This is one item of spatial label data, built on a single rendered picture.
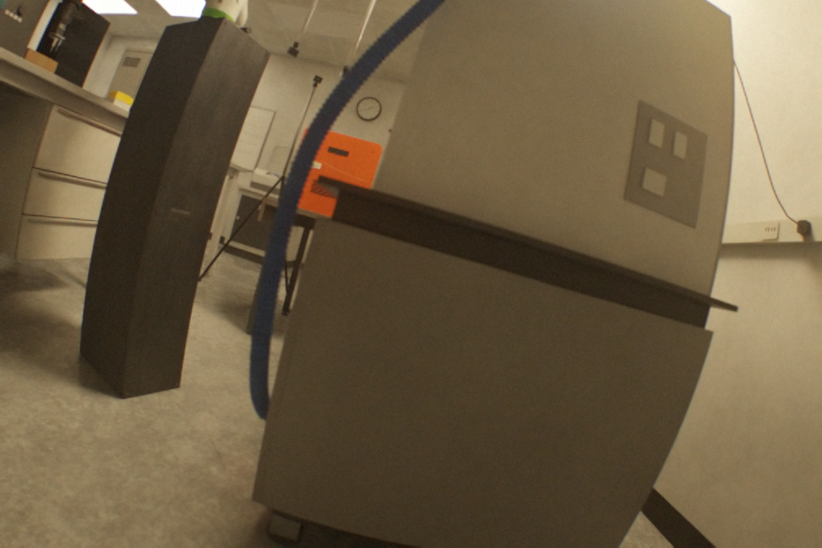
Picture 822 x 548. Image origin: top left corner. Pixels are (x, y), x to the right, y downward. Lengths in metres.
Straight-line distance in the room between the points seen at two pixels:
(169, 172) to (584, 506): 1.25
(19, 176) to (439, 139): 1.61
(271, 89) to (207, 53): 4.64
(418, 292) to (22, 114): 1.74
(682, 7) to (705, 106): 0.25
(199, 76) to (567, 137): 0.93
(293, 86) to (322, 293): 5.18
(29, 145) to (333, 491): 1.61
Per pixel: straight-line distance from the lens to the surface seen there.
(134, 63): 2.98
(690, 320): 0.84
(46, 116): 1.77
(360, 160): 2.02
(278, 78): 5.83
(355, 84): 0.63
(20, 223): 1.80
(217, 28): 1.22
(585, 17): 0.84
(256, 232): 4.68
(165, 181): 1.14
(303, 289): 0.63
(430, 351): 0.63
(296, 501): 0.79
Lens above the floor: 0.67
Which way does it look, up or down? 1 degrees up
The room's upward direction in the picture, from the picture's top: 16 degrees clockwise
